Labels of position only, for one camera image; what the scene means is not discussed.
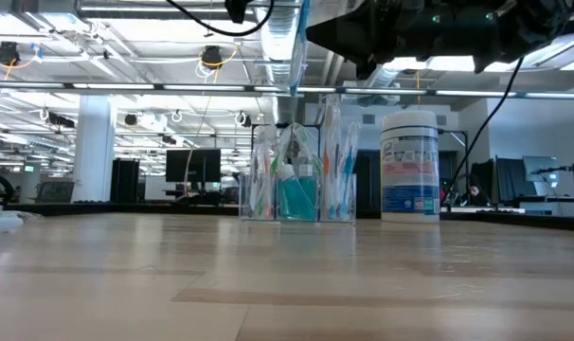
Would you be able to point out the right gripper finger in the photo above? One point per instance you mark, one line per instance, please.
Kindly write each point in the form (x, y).
(358, 35)
(368, 70)

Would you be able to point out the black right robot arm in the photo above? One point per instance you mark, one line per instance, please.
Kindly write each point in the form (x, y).
(547, 19)

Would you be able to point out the white disinfecting wipes canister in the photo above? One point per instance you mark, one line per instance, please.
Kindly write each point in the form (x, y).
(410, 166)

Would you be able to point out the dark cabinet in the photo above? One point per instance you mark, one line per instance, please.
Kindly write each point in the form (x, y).
(370, 184)

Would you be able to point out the black computer monitor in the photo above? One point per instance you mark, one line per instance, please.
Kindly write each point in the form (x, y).
(192, 166)
(483, 173)
(509, 170)

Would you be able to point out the person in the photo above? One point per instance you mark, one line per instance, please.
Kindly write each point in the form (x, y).
(475, 193)

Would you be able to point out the grey computer monitor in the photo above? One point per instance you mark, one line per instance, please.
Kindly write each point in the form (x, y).
(540, 168)

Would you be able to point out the clear acrylic organizer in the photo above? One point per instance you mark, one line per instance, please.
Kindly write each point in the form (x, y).
(244, 208)

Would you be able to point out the white desk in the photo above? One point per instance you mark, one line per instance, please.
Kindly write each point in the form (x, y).
(552, 206)

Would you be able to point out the black tall cabinet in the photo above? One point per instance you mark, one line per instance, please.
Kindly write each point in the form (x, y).
(125, 182)

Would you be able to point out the white building pillar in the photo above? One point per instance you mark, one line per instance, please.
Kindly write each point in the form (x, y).
(93, 151)

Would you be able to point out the small dark monitor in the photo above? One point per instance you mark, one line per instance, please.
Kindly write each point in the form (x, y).
(55, 189)

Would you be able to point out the white toothbrush in clear wrapper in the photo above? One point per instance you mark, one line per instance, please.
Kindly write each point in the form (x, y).
(3, 223)

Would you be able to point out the long ceiling light rail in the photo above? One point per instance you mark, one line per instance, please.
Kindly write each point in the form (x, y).
(481, 93)

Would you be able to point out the silver ribbed air duct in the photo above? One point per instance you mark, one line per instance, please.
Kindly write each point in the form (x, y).
(277, 47)

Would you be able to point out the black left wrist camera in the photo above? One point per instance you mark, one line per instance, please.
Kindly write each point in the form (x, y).
(238, 10)

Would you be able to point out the black metal pole frame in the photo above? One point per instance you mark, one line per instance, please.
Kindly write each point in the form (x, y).
(467, 166)

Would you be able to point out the black ceiling camera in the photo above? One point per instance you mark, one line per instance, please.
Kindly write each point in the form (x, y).
(212, 57)
(6, 53)

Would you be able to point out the black aluminium table frame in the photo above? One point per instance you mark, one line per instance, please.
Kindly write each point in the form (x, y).
(528, 220)

